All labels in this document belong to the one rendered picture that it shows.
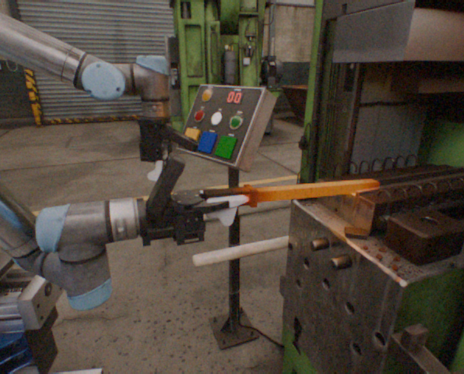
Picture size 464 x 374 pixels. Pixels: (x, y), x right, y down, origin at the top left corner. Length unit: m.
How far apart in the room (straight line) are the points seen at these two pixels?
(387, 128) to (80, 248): 0.88
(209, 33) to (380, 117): 4.56
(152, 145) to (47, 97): 7.75
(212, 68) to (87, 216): 4.94
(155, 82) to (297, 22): 9.32
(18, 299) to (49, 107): 7.83
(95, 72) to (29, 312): 0.56
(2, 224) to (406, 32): 0.75
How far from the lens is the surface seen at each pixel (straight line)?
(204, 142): 1.10
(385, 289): 0.65
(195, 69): 5.46
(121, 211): 0.53
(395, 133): 1.07
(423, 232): 0.65
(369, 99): 0.97
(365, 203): 0.72
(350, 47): 0.75
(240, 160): 0.99
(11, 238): 0.63
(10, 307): 0.88
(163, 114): 0.82
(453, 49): 0.73
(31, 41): 0.72
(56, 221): 0.54
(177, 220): 0.54
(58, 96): 8.51
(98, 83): 0.67
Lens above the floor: 1.26
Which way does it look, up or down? 22 degrees down
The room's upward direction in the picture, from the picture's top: straight up
